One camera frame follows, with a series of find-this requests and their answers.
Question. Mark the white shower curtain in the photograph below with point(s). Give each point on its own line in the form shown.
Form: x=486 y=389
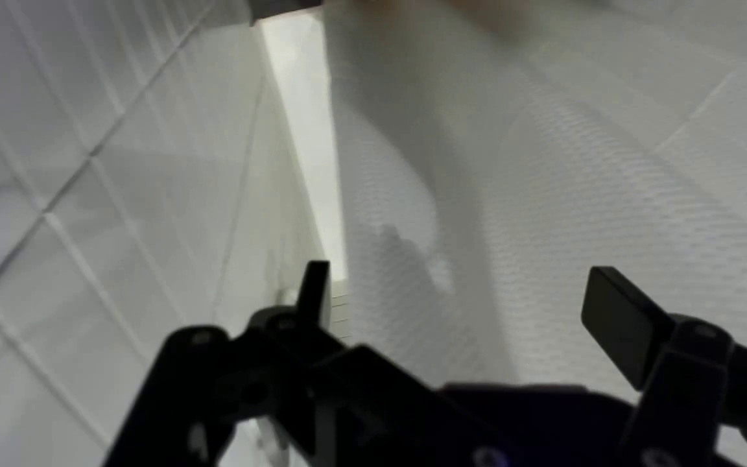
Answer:
x=565 y=172

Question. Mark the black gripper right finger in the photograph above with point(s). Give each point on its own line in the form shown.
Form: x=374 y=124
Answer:
x=685 y=373

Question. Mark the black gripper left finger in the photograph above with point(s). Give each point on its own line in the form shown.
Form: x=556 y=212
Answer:
x=220 y=390

